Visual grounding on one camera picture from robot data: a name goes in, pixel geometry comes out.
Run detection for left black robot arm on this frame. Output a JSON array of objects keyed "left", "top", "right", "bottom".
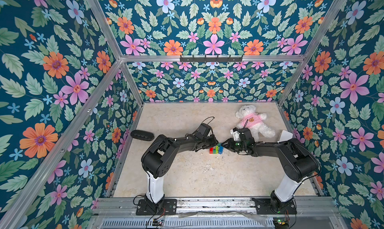
[{"left": 141, "top": 123, "right": 219, "bottom": 204}]

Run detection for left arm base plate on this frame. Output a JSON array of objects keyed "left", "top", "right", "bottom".
[{"left": 136, "top": 199, "right": 178, "bottom": 216}]

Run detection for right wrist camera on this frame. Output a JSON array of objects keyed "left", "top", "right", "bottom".
[{"left": 231, "top": 128, "right": 241, "bottom": 141}]

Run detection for black hook rail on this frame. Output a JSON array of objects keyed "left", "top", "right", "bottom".
[{"left": 179, "top": 55, "right": 243, "bottom": 63}]

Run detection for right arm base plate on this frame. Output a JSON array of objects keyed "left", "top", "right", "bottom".
[{"left": 251, "top": 198, "right": 297, "bottom": 215}]

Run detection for black oval case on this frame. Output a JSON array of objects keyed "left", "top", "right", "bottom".
[{"left": 130, "top": 129, "right": 155, "bottom": 141}]

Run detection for white rectangular box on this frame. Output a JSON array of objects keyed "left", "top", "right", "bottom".
[{"left": 279, "top": 130, "right": 294, "bottom": 142}]

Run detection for aluminium front rail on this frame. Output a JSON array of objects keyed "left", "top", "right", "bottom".
[{"left": 88, "top": 196, "right": 348, "bottom": 229}]

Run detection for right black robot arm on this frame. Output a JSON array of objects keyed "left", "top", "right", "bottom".
[{"left": 222, "top": 128, "right": 320, "bottom": 212}]

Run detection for white teddy bear pink shirt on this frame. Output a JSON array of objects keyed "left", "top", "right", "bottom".
[{"left": 235, "top": 105, "right": 276, "bottom": 141}]

